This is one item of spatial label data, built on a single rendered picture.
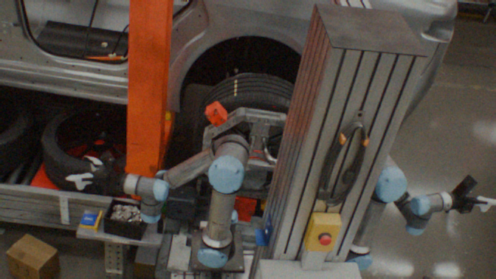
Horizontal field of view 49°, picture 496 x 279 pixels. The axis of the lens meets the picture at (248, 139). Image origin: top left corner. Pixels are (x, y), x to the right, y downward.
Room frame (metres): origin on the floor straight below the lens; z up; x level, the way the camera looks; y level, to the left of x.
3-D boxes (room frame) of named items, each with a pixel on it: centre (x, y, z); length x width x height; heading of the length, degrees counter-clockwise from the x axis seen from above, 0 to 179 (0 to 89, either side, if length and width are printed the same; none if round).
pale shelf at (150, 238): (1.86, 0.56, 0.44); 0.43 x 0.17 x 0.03; 95
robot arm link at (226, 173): (1.39, 0.05, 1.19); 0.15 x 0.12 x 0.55; 177
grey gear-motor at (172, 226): (2.37, 0.33, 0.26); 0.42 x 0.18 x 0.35; 5
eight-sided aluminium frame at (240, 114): (2.15, -0.05, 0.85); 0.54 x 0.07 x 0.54; 95
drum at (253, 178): (2.08, -0.05, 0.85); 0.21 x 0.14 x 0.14; 5
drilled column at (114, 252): (1.85, 0.59, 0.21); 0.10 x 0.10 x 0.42; 5
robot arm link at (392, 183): (1.50, -0.51, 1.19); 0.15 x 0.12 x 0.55; 25
